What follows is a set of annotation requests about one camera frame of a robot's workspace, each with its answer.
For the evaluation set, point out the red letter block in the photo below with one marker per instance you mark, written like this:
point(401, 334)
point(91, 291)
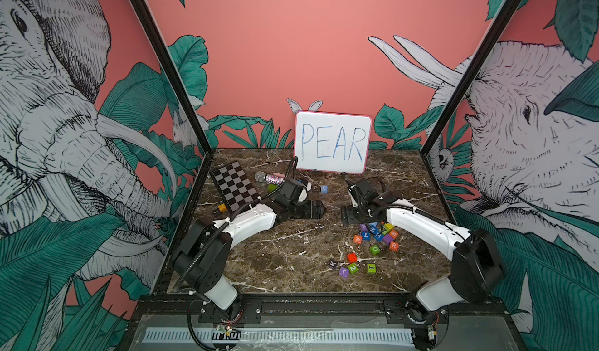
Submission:
point(352, 258)

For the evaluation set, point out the purple glitter microphone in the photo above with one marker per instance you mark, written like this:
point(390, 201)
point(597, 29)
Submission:
point(263, 177)

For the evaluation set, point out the black white checkered board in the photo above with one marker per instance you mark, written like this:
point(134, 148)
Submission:
point(234, 185)

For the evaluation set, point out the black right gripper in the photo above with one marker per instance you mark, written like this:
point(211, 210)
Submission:
point(347, 216)

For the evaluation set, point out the green rectangular block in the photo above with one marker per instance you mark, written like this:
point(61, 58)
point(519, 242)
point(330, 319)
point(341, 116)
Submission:
point(271, 187)

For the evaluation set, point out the black frame post right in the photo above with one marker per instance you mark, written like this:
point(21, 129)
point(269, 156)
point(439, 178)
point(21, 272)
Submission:
point(494, 32)

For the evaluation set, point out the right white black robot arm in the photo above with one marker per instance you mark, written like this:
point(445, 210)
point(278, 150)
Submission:
point(476, 263)

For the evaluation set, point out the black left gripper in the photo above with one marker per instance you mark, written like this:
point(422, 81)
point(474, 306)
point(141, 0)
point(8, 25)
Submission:
point(309, 214)

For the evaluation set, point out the black frame post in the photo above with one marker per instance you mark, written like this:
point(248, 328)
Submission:
point(494, 32)
point(165, 59)

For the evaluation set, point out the green D letter block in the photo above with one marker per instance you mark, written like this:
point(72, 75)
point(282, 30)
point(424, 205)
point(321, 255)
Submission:
point(375, 250)

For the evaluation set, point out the orange A letter block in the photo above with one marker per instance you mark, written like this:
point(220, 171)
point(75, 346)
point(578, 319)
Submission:
point(357, 239)

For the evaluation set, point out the pink framed whiteboard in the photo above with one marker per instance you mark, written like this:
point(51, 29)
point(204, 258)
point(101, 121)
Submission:
point(332, 142)

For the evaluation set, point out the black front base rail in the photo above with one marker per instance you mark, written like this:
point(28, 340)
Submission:
point(257, 308)

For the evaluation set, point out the black frame post left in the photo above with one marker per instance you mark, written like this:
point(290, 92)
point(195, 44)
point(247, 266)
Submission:
point(165, 59)

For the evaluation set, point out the orange R letter block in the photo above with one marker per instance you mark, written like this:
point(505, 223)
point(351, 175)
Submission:
point(394, 246)

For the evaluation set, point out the green N letter block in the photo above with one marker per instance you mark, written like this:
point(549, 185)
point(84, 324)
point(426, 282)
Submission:
point(353, 269)

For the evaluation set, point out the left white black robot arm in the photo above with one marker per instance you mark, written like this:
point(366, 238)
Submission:
point(201, 257)

